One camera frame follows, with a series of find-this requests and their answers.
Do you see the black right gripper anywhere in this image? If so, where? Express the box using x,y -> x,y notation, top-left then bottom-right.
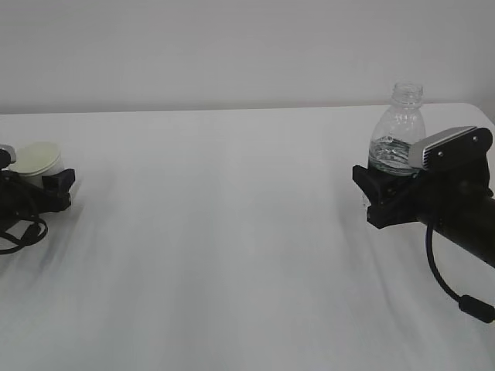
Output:
352,162 -> 494,240

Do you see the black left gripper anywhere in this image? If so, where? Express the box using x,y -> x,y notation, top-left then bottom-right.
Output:
1,168 -> 76,222

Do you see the white paper cup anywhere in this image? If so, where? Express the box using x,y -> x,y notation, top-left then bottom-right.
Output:
9,141 -> 65,188

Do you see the clear green-label water bottle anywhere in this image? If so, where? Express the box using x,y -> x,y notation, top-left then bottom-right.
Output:
368,82 -> 426,177

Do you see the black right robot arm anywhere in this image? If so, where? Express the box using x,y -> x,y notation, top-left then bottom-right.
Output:
352,158 -> 494,267

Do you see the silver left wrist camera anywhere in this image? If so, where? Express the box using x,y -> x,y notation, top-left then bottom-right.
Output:
0,145 -> 16,169

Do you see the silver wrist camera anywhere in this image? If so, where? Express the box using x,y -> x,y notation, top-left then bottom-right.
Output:
0,145 -> 16,169
408,126 -> 493,172

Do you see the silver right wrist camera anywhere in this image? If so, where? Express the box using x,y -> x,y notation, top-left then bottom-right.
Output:
408,126 -> 493,172

